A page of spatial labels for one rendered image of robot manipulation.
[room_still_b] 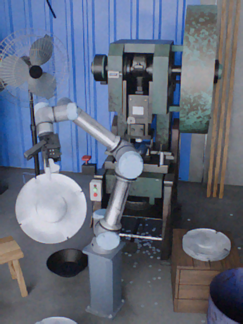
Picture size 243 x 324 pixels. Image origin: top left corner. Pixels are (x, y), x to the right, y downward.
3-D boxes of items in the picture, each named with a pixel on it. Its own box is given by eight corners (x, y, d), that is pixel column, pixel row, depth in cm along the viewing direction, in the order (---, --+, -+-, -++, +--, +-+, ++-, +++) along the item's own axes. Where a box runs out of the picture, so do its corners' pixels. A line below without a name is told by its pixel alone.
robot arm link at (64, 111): (74, 98, 178) (51, 102, 177) (76, 104, 168) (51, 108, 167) (78, 114, 181) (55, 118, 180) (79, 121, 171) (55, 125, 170)
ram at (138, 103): (147, 137, 260) (148, 94, 249) (125, 136, 263) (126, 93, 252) (150, 130, 276) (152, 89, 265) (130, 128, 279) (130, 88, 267)
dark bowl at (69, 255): (82, 285, 253) (81, 277, 250) (40, 280, 259) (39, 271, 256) (93, 259, 280) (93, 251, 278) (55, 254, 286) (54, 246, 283)
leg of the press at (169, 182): (175, 266, 272) (183, 148, 238) (159, 264, 274) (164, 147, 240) (181, 205, 356) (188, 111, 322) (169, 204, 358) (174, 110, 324)
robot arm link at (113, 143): (138, 146, 204) (65, 88, 186) (142, 154, 194) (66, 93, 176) (124, 162, 206) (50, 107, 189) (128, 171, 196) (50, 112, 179)
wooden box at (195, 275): (236, 314, 228) (243, 268, 215) (173, 312, 230) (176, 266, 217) (224, 273, 265) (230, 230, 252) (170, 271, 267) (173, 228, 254)
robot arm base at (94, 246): (109, 257, 209) (109, 242, 205) (86, 249, 216) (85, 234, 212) (122, 243, 221) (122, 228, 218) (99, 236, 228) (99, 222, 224)
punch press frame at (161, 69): (161, 241, 274) (171, 47, 223) (103, 235, 282) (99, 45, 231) (170, 192, 346) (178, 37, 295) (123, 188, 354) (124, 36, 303)
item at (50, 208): (99, 221, 160) (99, 221, 159) (36, 255, 153) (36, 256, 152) (66, 161, 163) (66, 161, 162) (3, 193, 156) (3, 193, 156)
